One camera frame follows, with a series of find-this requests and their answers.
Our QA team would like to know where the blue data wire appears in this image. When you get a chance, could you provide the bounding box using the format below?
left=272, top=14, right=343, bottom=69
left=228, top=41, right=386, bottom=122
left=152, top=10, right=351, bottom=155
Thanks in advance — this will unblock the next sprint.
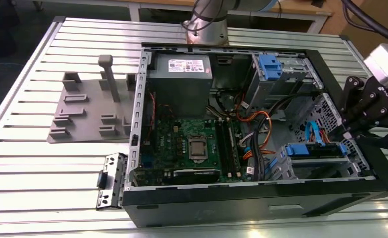
left=304, top=120, right=327, bottom=147

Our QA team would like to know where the hard disk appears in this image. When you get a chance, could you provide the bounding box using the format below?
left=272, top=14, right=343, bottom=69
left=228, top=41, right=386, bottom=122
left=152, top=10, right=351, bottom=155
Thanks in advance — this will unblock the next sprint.
left=284, top=141, right=350, bottom=159

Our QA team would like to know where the silver disk bay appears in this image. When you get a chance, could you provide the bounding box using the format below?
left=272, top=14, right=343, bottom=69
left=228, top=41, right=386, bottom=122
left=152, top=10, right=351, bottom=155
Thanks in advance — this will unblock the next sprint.
left=282, top=142, right=371, bottom=179

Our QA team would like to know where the wooden cabinet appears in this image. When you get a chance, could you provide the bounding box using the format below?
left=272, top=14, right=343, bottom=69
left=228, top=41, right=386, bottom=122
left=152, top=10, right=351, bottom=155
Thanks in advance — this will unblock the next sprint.
left=323, top=0, right=388, bottom=68

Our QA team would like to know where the silver drive cage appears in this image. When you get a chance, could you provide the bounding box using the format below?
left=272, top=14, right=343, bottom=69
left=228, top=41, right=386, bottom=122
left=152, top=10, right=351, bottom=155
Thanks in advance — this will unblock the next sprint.
left=246, top=53, right=324, bottom=110

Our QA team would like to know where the blue plastic cage latch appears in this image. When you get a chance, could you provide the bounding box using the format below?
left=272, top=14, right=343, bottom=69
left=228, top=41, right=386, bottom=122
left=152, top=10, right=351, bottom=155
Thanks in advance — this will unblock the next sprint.
left=259, top=54, right=284, bottom=80

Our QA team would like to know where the wooden desk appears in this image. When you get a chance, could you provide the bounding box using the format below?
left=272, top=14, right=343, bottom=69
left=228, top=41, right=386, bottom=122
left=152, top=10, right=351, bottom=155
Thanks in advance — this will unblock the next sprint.
left=127, top=0, right=335, bottom=33

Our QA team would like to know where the green RAM stick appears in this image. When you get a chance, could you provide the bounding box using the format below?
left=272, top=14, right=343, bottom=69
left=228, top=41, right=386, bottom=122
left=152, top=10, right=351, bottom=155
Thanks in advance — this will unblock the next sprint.
left=227, top=118, right=243, bottom=175

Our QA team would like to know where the black PC case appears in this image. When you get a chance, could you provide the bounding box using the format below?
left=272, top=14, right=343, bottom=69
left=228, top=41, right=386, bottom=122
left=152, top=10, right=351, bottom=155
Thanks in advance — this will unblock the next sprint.
left=120, top=42, right=388, bottom=229

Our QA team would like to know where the CPU socket with silver CPU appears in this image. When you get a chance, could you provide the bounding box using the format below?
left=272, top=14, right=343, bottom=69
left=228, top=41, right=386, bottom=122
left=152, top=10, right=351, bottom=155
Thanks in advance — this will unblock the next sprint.
left=187, top=135, right=210, bottom=162

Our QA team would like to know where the grey power supply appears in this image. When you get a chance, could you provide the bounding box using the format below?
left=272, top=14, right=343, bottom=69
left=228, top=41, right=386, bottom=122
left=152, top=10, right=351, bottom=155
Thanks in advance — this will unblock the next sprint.
left=147, top=54, right=214, bottom=119

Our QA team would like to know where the black graphics card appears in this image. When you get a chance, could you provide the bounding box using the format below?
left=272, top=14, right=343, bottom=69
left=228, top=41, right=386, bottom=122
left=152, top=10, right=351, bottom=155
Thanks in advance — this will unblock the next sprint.
left=134, top=168, right=223, bottom=185

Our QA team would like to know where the green motherboard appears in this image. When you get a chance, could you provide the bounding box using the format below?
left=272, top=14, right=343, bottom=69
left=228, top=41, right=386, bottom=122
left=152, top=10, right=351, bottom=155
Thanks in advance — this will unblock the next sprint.
left=140, top=118, right=259, bottom=184

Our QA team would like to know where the grey parts rack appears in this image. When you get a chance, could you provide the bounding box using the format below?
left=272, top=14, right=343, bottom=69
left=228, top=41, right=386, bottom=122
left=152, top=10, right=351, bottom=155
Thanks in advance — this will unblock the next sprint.
left=47, top=54, right=139, bottom=144

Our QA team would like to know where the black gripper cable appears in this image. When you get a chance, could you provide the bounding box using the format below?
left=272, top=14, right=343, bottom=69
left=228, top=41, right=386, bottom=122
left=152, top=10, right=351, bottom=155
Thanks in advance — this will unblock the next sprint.
left=342, top=0, right=388, bottom=46

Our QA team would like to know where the black cable bundle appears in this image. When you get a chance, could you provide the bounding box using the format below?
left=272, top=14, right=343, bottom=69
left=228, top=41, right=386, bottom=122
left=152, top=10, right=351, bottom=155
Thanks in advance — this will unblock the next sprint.
left=250, top=91, right=322, bottom=181

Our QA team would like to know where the red black twisted wire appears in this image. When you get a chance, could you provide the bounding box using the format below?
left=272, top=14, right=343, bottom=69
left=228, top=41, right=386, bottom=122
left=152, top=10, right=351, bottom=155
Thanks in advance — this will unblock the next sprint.
left=148, top=91, right=158, bottom=130

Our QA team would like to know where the black expansion slot bracket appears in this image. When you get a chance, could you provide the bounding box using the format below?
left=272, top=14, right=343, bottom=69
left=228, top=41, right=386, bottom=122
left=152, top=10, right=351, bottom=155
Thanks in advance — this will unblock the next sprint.
left=96, top=153, right=130, bottom=211

